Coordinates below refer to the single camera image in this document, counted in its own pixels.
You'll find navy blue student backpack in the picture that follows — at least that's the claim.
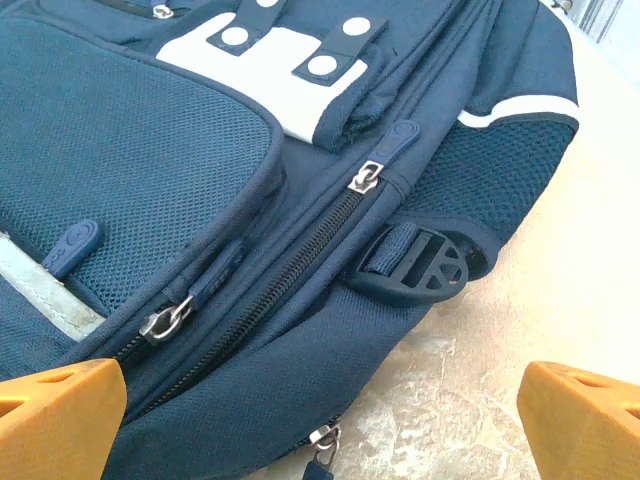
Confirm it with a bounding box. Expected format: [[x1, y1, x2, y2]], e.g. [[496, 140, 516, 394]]
[[0, 0, 581, 480]]

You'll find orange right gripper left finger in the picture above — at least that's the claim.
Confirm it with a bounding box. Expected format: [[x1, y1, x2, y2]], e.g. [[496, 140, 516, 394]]
[[0, 358, 127, 480]]

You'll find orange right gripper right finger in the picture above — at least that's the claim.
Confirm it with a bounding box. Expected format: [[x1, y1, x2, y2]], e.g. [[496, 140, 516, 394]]
[[517, 362, 640, 480]]

